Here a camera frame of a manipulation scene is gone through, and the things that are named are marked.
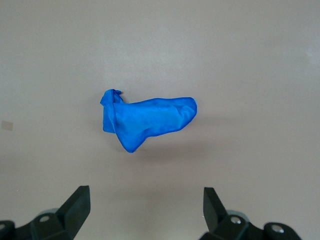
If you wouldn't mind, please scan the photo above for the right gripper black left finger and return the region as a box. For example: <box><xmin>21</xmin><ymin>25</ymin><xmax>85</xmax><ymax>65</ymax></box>
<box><xmin>0</xmin><ymin>185</ymin><xmax>91</xmax><ymax>240</ymax></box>

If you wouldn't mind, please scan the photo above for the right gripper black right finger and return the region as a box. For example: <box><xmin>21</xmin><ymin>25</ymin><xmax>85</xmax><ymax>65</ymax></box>
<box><xmin>199</xmin><ymin>186</ymin><xmax>301</xmax><ymax>240</ymax></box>

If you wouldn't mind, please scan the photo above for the blue cloth towel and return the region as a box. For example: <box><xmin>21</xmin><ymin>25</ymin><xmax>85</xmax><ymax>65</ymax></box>
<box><xmin>99</xmin><ymin>88</ymin><xmax>198</xmax><ymax>154</ymax></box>

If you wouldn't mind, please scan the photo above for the square tape patch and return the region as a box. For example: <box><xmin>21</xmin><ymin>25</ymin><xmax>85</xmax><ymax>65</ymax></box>
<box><xmin>0</xmin><ymin>120</ymin><xmax>15</xmax><ymax>132</ymax></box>

